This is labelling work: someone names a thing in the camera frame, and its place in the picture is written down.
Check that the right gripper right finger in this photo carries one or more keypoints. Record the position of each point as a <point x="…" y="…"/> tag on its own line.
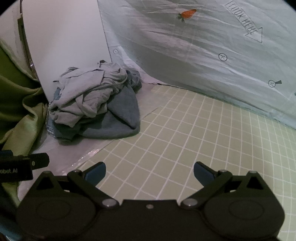
<point x="213" y="182"/>

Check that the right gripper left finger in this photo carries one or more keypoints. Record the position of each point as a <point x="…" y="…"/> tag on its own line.
<point x="84" y="183"/>

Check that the light grey garment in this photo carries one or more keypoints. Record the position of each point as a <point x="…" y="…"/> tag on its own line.
<point x="83" y="92"/>

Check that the green grid cutting mat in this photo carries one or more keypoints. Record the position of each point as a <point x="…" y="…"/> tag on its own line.
<point x="158" y="162"/>

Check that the olive green cloth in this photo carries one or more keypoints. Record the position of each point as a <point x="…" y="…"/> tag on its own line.
<point x="23" y="105"/>

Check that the dark blue-grey garment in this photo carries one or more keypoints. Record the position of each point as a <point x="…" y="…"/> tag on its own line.
<point x="121" y="120"/>

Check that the pale printed backdrop sheet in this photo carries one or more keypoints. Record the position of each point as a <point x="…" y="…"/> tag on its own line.
<point x="242" y="52"/>

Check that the white board panel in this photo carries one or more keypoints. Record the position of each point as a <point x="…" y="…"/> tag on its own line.
<point x="62" y="34"/>

